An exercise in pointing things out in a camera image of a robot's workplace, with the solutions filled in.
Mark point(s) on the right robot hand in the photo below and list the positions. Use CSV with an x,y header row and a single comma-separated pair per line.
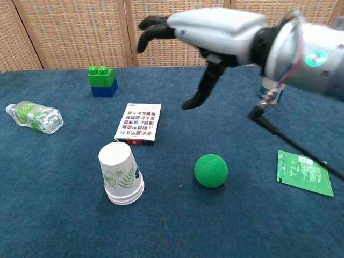
x,y
220,29

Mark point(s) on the floral print paper cup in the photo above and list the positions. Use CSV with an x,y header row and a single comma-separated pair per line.
x,y
125,203
118,166
123,199

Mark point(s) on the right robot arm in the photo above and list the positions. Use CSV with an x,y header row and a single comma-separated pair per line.
x,y
317,70

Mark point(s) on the beige Starbucks tumbler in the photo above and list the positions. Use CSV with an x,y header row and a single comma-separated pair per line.
x,y
264,90

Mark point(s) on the white card game box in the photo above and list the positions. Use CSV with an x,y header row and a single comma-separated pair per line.
x,y
138,121

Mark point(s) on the green toy brick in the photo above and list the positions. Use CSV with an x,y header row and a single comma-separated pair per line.
x,y
103,79

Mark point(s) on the blue toy brick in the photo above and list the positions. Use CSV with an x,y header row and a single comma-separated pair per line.
x,y
103,91

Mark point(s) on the green ball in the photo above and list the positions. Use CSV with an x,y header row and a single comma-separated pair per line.
x,y
211,170

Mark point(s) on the woven folding screen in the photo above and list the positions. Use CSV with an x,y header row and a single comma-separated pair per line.
x,y
67,32

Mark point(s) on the green foil sachet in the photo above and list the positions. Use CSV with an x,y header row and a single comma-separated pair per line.
x,y
303,174

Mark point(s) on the clear plastic water bottle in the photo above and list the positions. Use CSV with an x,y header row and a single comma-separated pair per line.
x,y
37,117

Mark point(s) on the blue carpet table cover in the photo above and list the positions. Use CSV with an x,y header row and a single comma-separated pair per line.
x,y
172,228

